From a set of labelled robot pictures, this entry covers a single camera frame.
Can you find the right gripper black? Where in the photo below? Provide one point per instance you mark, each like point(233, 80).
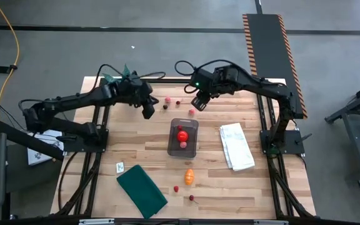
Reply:
point(205, 81)

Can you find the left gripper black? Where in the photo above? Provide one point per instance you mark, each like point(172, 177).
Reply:
point(136, 90)

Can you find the pink toy peach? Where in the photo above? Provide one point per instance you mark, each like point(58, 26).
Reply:
point(183, 145)
point(192, 112)
point(167, 100)

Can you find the blackish maroon toy cherry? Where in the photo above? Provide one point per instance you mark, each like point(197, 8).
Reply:
point(165, 107)

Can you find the crimson toy cherry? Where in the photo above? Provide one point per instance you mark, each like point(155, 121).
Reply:
point(177, 102)

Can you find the red toy tomato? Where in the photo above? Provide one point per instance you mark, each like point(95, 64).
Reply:
point(182, 136)

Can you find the orange sliceable toy fruit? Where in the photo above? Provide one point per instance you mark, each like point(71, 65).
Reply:
point(189, 177)

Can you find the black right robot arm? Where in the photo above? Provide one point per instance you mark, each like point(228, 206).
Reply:
point(261, 86)

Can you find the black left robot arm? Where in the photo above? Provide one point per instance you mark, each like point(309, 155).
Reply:
point(73, 100)

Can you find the grey translucent plastic tupperware container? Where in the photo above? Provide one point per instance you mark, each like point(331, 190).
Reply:
point(191, 150)

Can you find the white folded cloth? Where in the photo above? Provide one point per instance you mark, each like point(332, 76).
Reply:
point(236, 147)

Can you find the small white printed card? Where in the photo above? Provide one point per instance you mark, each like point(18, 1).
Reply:
point(120, 167)

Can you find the black mat with hazard stripes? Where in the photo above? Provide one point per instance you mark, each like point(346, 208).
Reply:
point(270, 56)

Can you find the dark green folded cloth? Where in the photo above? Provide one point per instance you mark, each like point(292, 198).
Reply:
point(141, 190)

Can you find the red toy raspberry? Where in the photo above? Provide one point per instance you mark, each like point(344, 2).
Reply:
point(176, 189)

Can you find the black floor tape line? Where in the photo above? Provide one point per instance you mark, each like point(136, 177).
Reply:
point(105, 29)

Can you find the large dark red toy cherry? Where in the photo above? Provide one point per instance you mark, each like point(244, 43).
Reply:
point(191, 197)

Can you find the white printed paper box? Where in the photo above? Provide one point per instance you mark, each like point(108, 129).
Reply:
point(37, 156)

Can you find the silver metal bracket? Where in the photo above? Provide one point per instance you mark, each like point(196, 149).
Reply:
point(270, 222)
point(95, 222)

